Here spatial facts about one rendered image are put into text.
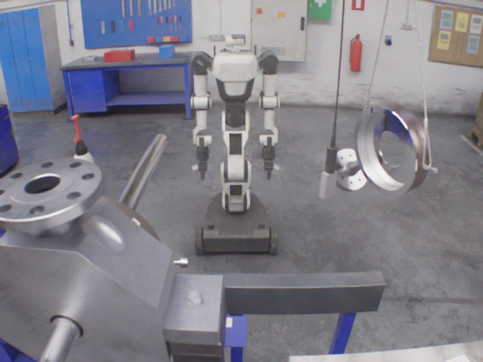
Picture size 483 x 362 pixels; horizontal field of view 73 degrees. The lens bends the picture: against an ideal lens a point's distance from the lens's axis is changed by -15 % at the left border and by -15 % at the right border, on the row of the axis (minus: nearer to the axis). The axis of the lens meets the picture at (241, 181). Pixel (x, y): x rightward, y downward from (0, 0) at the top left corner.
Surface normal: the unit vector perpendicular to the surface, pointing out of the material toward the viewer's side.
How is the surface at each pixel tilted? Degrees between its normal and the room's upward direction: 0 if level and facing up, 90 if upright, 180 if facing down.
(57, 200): 0
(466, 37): 90
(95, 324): 90
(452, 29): 90
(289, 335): 0
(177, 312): 0
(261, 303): 90
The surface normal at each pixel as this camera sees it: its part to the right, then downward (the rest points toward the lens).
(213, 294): 0.00, -0.88
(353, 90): -0.05, 0.48
